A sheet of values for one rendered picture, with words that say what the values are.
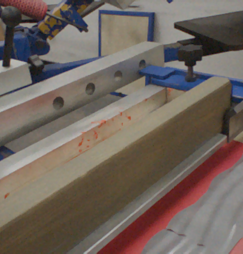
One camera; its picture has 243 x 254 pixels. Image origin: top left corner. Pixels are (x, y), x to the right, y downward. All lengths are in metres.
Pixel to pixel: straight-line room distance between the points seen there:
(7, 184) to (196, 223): 0.23
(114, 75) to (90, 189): 0.38
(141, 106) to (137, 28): 2.38
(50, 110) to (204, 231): 0.30
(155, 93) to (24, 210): 0.39
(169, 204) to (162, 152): 0.07
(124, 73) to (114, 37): 2.50
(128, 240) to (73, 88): 0.28
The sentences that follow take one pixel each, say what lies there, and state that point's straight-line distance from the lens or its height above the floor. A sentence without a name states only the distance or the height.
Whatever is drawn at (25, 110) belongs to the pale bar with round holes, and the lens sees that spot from 0.52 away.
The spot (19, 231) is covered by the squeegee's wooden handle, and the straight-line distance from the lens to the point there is 0.28.
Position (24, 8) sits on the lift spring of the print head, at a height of 1.11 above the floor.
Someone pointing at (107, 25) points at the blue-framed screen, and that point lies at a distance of 3.19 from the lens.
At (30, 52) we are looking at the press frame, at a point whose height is 1.00.
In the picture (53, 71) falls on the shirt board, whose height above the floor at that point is 0.92.
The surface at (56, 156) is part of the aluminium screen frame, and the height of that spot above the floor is 0.98.
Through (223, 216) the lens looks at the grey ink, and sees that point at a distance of 0.39.
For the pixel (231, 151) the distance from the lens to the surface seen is 0.50.
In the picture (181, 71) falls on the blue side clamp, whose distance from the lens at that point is 0.65.
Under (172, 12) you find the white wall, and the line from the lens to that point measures 2.78.
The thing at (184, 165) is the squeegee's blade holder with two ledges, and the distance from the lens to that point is 0.40.
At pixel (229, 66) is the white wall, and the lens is 2.62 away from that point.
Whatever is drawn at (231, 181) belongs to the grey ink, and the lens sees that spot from 0.44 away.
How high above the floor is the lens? 1.22
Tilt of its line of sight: 28 degrees down
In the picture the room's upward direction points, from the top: 7 degrees counter-clockwise
